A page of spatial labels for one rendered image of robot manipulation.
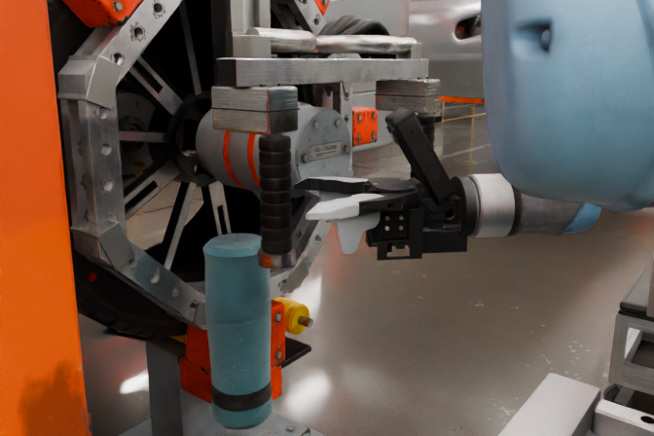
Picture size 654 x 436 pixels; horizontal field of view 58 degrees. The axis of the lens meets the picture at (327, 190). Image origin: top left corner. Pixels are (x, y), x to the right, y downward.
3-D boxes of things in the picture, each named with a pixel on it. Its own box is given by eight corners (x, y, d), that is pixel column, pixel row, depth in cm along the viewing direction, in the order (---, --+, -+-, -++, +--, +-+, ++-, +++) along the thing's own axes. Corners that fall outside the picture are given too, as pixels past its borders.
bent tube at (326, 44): (324, 60, 103) (324, -3, 101) (421, 60, 92) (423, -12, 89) (253, 59, 89) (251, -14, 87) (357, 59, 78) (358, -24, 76)
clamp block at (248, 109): (242, 126, 71) (241, 81, 70) (300, 131, 66) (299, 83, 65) (210, 129, 67) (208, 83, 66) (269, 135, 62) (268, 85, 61)
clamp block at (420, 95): (390, 108, 97) (391, 76, 96) (440, 111, 92) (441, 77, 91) (374, 110, 93) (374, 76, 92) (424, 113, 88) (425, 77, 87)
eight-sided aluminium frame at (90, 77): (327, 257, 122) (327, -19, 110) (352, 264, 118) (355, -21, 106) (82, 361, 80) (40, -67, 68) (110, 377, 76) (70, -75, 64)
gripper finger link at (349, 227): (325, 268, 58) (386, 247, 65) (325, 209, 57) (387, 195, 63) (305, 260, 61) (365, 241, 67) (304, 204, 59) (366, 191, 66)
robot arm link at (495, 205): (517, 180, 66) (488, 167, 73) (477, 181, 65) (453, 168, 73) (512, 244, 67) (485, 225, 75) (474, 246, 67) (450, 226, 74)
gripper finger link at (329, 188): (294, 222, 75) (359, 232, 71) (293, 176, 74) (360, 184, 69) (307, 216, 77) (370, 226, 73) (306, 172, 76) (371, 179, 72)
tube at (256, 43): (242, 59, 88) (240, -15, 85) (347, 59, 76) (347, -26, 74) (142, 59, 74) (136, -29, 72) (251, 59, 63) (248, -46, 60)
